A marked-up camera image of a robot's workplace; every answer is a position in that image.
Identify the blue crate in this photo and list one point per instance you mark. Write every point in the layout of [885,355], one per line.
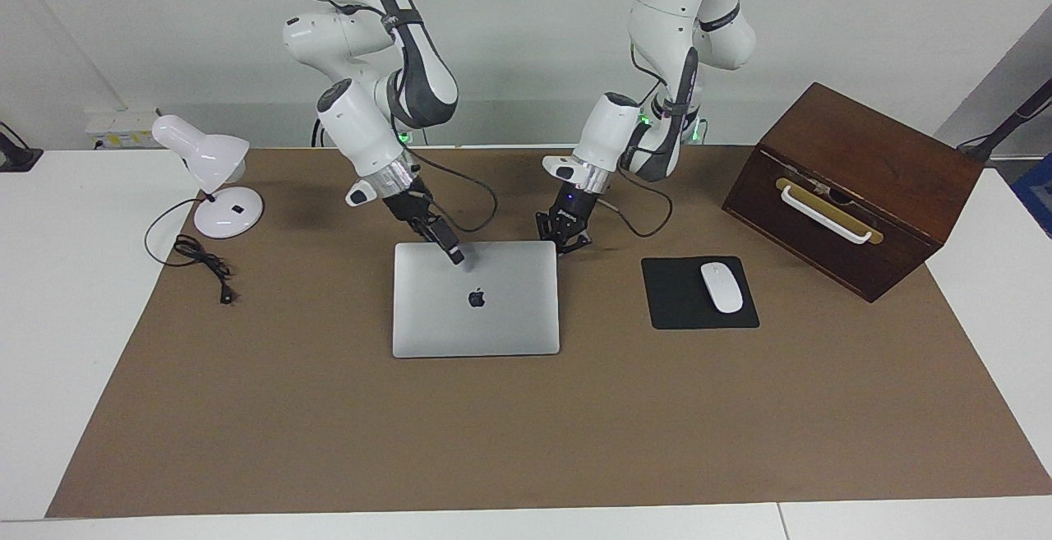
[1037,195]

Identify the white power strip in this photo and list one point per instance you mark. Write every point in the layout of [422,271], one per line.
[123,125]

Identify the black clamp mount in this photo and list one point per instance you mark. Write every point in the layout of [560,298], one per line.
[16,158]

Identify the white desk lamp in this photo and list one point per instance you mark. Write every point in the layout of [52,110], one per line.
[205,154]

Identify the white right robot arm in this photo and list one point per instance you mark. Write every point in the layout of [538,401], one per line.
[362,129]

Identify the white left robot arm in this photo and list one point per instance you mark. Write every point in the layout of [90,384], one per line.
[608,129]

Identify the white computer mouse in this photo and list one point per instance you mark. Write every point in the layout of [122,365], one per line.
[722,287]

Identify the dark wooden box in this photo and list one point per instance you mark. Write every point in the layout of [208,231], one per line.
[888,154]

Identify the brown table mat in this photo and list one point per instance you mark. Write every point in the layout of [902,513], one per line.
[329,425]

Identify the black mouse pad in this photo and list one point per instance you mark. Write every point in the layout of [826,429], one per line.
[674,302]

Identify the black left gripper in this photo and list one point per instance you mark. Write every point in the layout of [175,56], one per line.
[571,207]

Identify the silver laptop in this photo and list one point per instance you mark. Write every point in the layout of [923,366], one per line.
[509,326]

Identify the black stand pole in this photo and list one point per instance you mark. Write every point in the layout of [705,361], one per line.
[1015,117]

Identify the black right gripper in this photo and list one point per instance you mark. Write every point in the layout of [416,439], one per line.
[411,207]

